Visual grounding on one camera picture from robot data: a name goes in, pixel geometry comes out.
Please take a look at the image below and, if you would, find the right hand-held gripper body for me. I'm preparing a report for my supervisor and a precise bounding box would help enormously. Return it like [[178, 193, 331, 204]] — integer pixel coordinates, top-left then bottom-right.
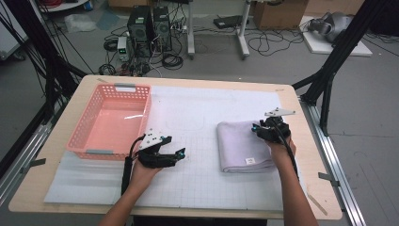
[[262, 107, 296, 144]]

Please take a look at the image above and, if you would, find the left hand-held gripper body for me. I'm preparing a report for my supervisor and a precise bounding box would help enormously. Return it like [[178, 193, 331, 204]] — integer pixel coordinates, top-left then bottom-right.
[[137, 127, 178, 170]]

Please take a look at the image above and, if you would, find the lilac printed cloth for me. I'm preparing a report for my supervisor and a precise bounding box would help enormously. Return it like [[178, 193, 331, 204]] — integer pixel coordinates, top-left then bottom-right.
[[215, 120, 279, 173]]

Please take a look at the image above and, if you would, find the pink plastic basket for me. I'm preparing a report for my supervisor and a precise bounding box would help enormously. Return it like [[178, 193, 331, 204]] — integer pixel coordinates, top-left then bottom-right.
[[65, 83, 152, 161]]

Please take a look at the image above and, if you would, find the person's left hand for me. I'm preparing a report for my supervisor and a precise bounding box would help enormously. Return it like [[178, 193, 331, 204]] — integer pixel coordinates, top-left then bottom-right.
[[130, 161, 163, 193]]

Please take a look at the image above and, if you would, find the person's right hand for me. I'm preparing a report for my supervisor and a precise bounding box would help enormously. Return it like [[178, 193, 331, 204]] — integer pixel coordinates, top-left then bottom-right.
[[265, 137, 296, 169]]

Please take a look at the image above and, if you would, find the white grid mat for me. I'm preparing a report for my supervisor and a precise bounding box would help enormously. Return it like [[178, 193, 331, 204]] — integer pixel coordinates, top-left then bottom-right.
[[43, 84, 299, 212]]

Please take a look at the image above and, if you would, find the beige tape strip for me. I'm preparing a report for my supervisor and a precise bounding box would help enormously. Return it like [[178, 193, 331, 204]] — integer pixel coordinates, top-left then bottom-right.
[[306, 192, 329, 217]]

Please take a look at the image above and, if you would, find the white floor board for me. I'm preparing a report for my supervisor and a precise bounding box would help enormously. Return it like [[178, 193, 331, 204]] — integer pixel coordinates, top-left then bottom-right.
[[299, 15, 374, 57]]

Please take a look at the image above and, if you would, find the white bench power supply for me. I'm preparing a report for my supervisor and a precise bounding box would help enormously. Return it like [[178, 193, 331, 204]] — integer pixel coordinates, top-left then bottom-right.
[[117, 36, 130, 62]]

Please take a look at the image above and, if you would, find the black flat device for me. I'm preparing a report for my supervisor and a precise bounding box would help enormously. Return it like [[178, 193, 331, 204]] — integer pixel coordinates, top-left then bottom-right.
[[213, 14, 248, 30]]

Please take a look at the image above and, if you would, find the black computer tower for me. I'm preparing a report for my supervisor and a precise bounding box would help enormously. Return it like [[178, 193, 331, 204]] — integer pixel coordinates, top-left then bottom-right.
[[126, 5, 152, 58], [152, 6, 173, 53]]

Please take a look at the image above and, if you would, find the brown cardboard box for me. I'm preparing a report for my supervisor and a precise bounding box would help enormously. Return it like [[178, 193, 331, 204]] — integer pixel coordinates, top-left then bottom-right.
[[252, 0, 310, 31]]

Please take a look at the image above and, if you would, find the grey rounded machine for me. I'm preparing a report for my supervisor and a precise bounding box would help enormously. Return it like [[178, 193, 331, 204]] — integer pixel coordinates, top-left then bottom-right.
[[307, 11, 354, 43]]

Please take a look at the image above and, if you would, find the clear plastic bag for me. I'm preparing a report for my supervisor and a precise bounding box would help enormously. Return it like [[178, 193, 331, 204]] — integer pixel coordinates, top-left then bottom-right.
[[64, 13, 97, 34]]

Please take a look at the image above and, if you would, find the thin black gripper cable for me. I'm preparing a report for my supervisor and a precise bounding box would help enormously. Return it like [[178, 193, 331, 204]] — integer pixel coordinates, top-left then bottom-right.
[[274, 121, 299, 180]]

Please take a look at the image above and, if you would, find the black sleeved gripper cable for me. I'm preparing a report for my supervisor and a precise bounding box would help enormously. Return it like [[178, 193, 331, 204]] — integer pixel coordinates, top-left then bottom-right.
[[120, 136, 145, 196]]

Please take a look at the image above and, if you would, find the aluminium rail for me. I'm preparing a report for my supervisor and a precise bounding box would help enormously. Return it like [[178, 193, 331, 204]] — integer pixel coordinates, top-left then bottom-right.
[[299, 98, 367, 226], [0, 103, 64, 206]]

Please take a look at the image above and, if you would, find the grey metal bracket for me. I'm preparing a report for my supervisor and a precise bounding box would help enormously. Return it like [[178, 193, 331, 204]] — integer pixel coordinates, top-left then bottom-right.
[[28, 157, 47, 168], [317, 171, 341, 186]]

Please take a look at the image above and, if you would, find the coiled black cable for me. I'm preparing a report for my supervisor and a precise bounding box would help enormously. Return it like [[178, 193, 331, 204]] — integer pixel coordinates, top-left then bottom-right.
[[161, 53, 184, 71], [98, 63, 117, 76]]

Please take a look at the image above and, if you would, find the loose black floor cable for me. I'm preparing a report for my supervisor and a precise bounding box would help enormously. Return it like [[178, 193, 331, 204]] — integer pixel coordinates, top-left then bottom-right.
[[247, 27, 305, 57]]

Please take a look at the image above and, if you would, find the white metal desk frame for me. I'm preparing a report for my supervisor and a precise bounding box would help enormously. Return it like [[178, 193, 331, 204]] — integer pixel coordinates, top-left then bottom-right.
[[186, 0, 252, 60]]

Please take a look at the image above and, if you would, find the black metal frame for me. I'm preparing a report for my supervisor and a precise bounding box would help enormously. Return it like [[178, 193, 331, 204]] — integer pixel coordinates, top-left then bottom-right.
[[291, 0, 399, 137], [0, 0, 89, 177]]

